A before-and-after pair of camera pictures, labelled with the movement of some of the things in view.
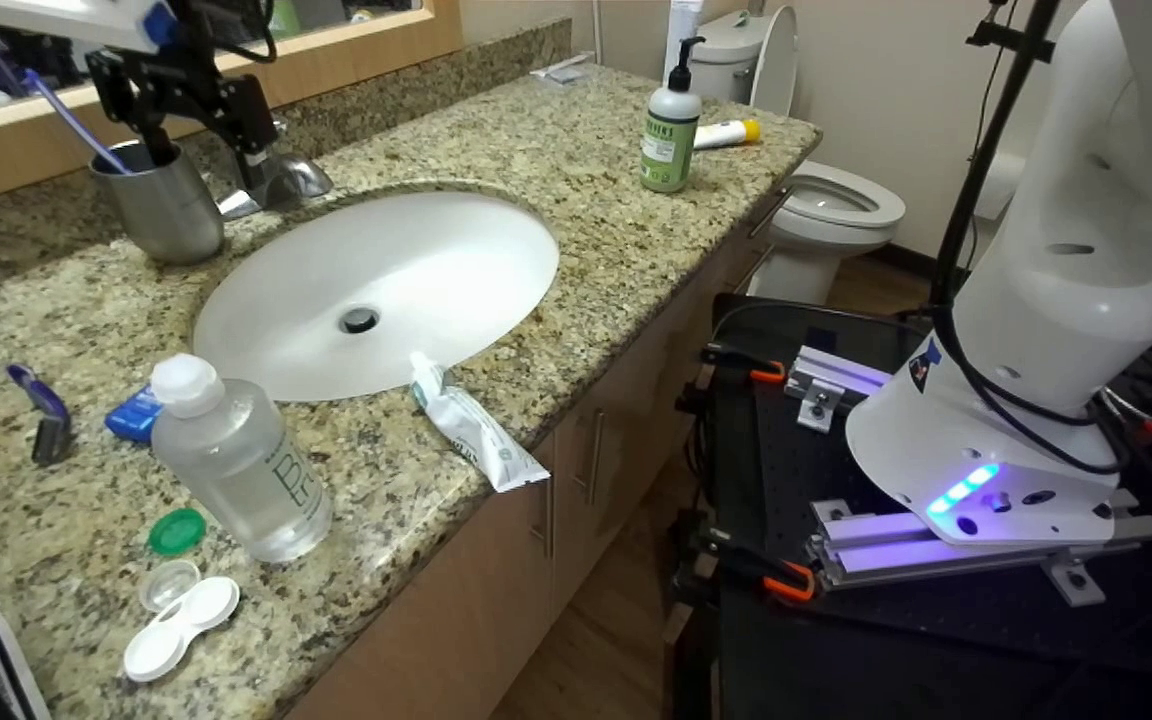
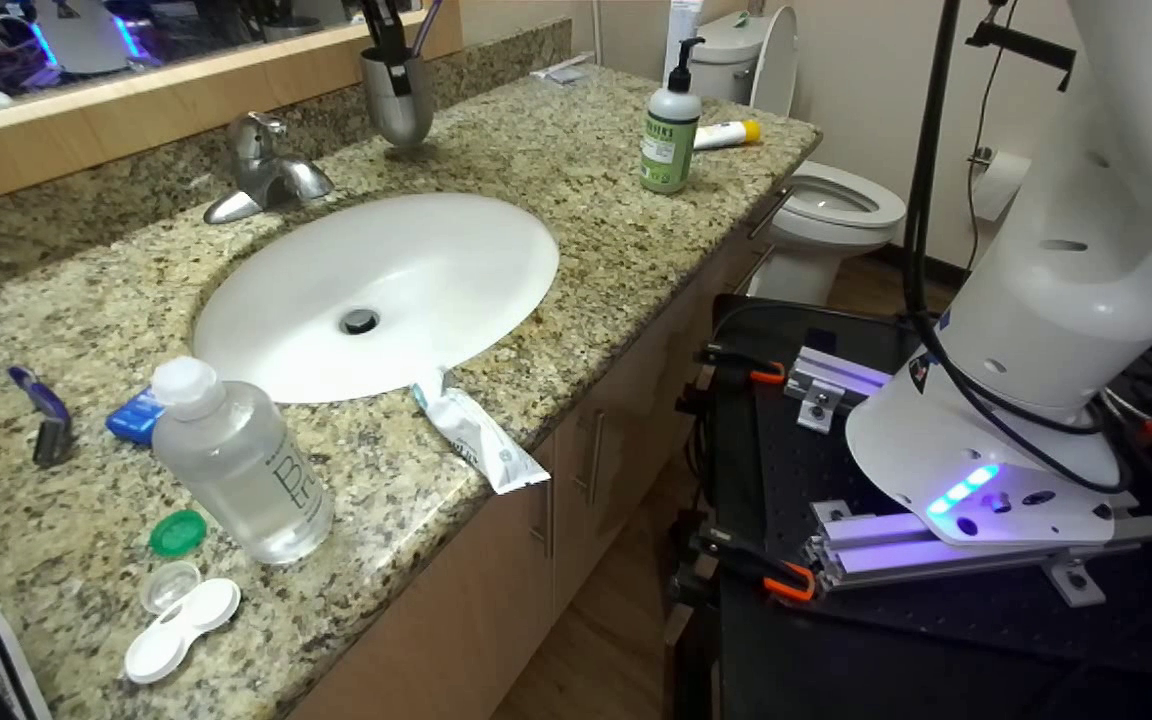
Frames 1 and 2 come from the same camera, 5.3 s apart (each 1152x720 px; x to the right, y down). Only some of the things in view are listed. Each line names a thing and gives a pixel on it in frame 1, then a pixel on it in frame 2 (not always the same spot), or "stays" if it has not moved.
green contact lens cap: [178, 533] stays
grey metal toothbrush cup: [165, 207] -> [396, 116]
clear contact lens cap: [165, 577] stays
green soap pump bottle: [670, 128] stays
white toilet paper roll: [1003, 185] stays
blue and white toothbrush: [29, 74] -> [431, 22]
